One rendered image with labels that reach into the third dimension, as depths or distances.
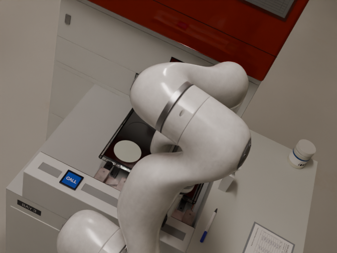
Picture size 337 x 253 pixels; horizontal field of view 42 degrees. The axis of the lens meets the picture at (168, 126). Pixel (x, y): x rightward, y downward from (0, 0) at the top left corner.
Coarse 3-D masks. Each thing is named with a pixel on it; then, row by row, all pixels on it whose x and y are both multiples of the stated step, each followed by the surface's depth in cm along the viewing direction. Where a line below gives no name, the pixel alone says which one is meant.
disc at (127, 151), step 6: (120, 144) 159; (126, 144) 160; (132, 144) 161; (114, 150) 157; (120, 150) 157; (126, 150) 158; (132, 150) 159; (138, 150) 160; (120, 156) 156; (126, 156) 156; (132, 156) 157; (138, 156) 158
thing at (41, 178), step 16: (48, 160) 139; (32, 176) 134; (48, 176) 135; (32, 192) 140; (48, 192) 136; (64, 192) 133; (80, 192) 134; (96, 192) 136; (112, 192) 137; (48, 208) 143; (64, 208) 139; (80, 208) 136; (96, 208) 132; (112, 208) 134; (176, 224) 136; (160, 240) 131; (176, 240) 132
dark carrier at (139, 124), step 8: (128, 120) 168; (136, 120) 169; (128, 128) 166; (136, 128) 167; (144, 128) 168; (152, 128) 169; (120, 136) 162; (128, 136) 163; (136, 136) 164; (144, 136) 165; (152, 136) 166; (112, 144) 158; (144, 144) 162; (112, 152) 156; (144, 152) 160; (120, 160) 154; (192, 192) 153
